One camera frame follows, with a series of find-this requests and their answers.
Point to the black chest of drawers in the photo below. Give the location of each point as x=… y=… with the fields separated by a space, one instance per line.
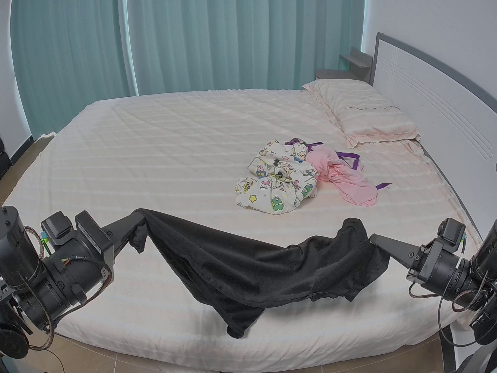
x=3 y=157

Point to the black T-shirt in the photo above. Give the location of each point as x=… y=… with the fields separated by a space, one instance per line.
x=252 y=270

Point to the grey bedside table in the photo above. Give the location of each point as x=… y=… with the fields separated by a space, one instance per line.
x=341 y=72

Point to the blue-green curtain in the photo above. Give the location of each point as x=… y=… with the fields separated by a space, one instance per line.
x=240 y=33
x=70 y=53

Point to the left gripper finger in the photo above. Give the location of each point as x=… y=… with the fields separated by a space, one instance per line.
x=128 y=223

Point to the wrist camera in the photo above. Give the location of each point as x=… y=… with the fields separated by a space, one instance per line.
x=452 y=231
x=58 y=227

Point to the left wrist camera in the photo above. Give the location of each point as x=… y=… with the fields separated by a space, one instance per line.
x=58 y=227

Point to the bed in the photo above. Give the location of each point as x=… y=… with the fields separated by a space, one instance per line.
x=174 y=150

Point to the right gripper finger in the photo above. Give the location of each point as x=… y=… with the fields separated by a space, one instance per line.
x=400 y=253

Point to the pale pink pillow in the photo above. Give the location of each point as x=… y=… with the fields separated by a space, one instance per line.
x=365 y=111

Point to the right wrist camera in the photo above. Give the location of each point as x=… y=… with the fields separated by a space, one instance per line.
x=452 y=231

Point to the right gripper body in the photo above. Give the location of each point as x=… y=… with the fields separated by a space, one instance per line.
x=446 y=270

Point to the purple garment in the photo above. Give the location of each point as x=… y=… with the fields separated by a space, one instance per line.
x=349 y=156

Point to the pink garment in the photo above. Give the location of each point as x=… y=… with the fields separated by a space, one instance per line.
x=349 y=185

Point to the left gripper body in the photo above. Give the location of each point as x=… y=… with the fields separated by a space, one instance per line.
x=73 y=278

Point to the white printed pyjama top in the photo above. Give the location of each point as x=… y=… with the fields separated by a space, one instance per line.
x=275 y=181

